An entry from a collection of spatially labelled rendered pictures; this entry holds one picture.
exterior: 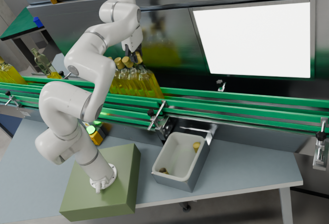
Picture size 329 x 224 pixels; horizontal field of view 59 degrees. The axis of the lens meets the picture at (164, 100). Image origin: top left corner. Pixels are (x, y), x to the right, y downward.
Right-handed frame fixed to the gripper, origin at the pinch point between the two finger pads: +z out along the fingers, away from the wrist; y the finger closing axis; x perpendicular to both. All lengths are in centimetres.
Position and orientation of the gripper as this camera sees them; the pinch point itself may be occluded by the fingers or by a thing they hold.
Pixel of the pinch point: (136, 55)
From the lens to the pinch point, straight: 126.9
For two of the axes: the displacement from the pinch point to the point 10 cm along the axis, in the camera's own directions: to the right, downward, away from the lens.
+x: 9.1, 2.6, -3.3
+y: -4.1, 7.1, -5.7
